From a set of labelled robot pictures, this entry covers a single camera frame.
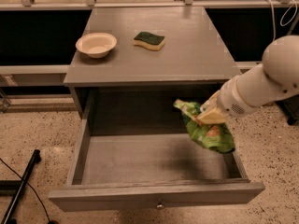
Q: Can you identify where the grey wooden cabinet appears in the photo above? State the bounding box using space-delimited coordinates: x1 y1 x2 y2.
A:
64 6 245 119

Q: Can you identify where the green rice chip bag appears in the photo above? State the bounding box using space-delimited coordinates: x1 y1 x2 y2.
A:
173 99 235 154

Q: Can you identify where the metal drawer knob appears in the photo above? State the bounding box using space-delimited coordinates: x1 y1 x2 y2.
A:
156 202 164 210

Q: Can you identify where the white round bowl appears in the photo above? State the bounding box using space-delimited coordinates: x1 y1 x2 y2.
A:
76 33 117 58

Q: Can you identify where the grey open top drawer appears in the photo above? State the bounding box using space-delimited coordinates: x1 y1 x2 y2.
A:
48 91 266 213

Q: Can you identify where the metal railing frame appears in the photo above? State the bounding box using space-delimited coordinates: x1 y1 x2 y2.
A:
0 0 299 110

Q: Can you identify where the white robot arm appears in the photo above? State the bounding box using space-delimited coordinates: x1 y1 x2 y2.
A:
195 35 299 124

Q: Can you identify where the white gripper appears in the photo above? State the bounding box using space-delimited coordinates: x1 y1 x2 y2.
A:
196 76 256 124

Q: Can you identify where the green and yellow sponge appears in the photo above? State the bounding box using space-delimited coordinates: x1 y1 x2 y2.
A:
134 32 165 51

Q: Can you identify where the black stand leg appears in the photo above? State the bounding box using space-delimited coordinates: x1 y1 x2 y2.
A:
0 149 41 224

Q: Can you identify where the black thin cable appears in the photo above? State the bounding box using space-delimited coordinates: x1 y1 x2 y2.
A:
0 157 59 224

